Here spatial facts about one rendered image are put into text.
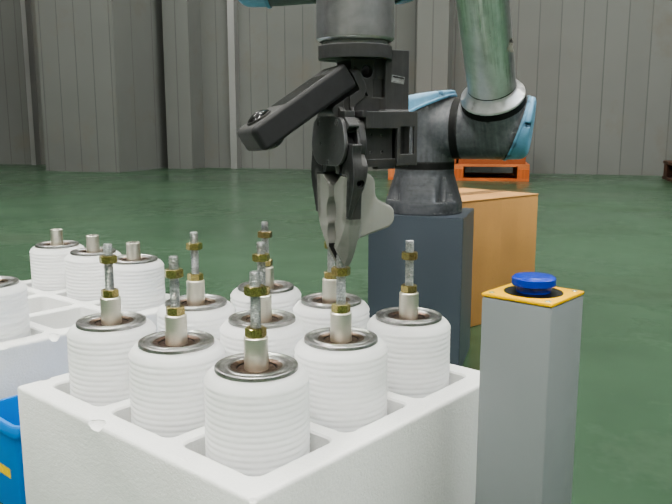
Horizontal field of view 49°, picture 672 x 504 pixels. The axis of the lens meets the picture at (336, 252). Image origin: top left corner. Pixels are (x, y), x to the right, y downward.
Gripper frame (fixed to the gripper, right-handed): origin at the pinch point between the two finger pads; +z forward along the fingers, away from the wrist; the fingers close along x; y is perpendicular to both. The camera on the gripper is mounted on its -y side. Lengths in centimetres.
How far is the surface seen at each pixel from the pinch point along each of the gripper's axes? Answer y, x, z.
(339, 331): -0.1, -0.9, 8.0
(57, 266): -19, 72, 12
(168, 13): 175, 740, -130
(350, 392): -0.8, -4.6, 13.1
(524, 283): 12.2, -13.9, 1.8
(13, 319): -28, 42, 14
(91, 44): 91, 715, -92
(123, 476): -21.4, 2.3, 20.2
